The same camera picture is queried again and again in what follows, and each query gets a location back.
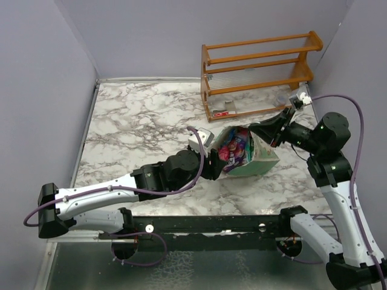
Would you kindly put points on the purple Fox's candy bag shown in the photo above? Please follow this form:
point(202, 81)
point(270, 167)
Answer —
point(233, 149)

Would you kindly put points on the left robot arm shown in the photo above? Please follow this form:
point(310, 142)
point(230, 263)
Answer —
point(82, 208)

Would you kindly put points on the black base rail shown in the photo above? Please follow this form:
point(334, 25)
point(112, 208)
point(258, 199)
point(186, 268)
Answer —
point(205, 233)

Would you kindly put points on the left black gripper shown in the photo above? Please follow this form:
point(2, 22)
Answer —
point(213, 165)

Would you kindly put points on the grey metal bracket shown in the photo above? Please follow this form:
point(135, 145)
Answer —
point(230, 107)

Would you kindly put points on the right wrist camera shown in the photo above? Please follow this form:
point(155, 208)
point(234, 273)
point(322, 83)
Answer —
point(300, 98)

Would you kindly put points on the small clear jar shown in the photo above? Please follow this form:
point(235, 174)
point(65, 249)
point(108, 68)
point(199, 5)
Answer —
point(280, 100)

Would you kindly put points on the wooden two-tier rack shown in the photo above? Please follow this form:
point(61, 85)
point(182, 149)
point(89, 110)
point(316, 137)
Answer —
point(255, 64)

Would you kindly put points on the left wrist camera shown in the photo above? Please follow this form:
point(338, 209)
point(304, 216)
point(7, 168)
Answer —
point(200, 138)

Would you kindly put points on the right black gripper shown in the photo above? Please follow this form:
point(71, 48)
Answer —
point(270, 128)

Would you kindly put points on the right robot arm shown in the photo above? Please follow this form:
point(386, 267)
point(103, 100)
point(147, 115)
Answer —
point(355, 260)

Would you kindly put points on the red white small box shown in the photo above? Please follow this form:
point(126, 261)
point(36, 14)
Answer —
point(223, 113)

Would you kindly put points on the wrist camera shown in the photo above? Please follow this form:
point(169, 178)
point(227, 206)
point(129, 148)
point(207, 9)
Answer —
point(300, 98)
point(200, 138)

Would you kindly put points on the green paper gift bag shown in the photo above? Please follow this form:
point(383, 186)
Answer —
point(261, 158)

